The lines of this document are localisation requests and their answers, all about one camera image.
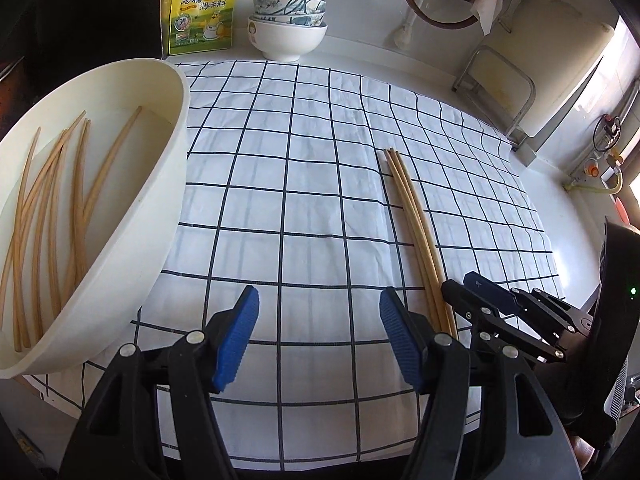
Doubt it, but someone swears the plain white bowl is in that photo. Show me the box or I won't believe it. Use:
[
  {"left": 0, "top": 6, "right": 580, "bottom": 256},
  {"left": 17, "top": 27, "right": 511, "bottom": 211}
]
[{"left": 248, "top": 15, "right": 328, "bottom": 62}]

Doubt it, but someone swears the yellow gas hose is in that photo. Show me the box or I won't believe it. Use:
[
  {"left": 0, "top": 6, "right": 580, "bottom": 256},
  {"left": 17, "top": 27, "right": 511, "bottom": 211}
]
[{"left": 565, "top": 167, "right": 624, "bottom": 197}]

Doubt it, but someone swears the pile of wooden chopsticks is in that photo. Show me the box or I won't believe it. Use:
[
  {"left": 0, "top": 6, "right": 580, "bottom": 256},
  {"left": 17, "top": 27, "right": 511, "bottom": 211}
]
[{"left": 0, "top": 105, "right": 143, "bottom": 353}]

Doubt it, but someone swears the plain bamboo chopstick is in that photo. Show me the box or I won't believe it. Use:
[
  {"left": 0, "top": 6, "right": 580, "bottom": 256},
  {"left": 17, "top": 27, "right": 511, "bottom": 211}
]
[
  {"left": 395, "top": 151, "right": 460, "bottom": 340},
  {"left": 390, "top": 147, "right": 453, "bottom": 338},
  {"left": 383, "top": 148, "right": 443, "bottom": 333}
]

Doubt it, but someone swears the black kitchen appliance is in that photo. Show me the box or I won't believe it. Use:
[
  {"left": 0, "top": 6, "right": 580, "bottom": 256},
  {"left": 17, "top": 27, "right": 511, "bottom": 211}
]
[{"left": 0, "top": 0, "right": 166, "bottom": 81}]

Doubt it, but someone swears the white plastic basin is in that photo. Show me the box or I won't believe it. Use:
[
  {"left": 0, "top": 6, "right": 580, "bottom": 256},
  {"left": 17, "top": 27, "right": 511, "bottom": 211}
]
[{"left": 0, "top": 58, "right": 192, "bottom": 380}]

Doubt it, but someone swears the white pipe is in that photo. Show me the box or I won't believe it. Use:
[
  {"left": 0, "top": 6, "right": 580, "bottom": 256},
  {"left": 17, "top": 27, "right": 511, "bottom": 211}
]
[{"left": 392, "top": 0, "right": 441, "bottom": 50}]

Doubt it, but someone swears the white checked cloth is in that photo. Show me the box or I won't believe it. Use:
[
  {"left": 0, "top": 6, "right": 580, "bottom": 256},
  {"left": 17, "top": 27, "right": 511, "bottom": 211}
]
[{"left": 30, "top": 59, "right": 563, "bottom": 468}]

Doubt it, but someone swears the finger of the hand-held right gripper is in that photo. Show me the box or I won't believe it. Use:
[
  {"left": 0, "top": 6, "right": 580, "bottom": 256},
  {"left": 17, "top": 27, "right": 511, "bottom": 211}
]
[
  {"left": 440, "top": 280, "right": 567, "bottom": 364},
  {"left": 463, "top": 271, "right": 596, "bottom": 334}
]

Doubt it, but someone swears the yellow seasoning pouch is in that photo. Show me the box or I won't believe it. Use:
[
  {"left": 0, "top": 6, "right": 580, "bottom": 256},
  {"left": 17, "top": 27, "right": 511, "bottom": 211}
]
[{"left": 161, "top": 0, "right": 236, "bottom": 56}]

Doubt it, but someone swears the white cutting board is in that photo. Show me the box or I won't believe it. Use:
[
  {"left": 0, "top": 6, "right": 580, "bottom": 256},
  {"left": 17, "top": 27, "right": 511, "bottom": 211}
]
[{"left": 477, "top": 2, "right": 617, "bottom": 137}]

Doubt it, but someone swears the metal rack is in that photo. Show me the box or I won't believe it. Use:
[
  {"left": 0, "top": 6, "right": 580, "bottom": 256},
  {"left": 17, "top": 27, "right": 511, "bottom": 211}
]
[{"left": 452, "top": 45, "right": 537, "bottom": 148}]

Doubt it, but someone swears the blue patterned bowl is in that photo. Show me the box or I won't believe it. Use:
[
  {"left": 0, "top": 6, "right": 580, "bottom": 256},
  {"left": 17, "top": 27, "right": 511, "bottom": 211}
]
[
  {"left": 251, "top": 9, "right": 327, "bottom": 27},
  {"left": 252, "top": 0, "right": 327, "bottom": 16}
]

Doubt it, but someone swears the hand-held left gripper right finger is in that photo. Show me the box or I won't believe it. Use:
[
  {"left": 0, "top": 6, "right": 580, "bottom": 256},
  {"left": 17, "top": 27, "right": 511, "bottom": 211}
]
[{"left": 379, "top": 287, "right": 583, "bottom": 480}]

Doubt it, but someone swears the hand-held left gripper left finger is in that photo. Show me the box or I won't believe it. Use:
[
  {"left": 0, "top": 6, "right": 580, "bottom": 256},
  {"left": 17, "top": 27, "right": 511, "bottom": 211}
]
[{"left": 59, "top": 285, "right": 261, "bottom": 480}]

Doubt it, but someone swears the wall gas valve fitting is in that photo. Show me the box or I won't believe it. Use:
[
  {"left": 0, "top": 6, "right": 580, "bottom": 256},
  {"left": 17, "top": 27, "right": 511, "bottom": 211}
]
[{"left": 570, "top": 114, "right": 626, "bottom": 186}]

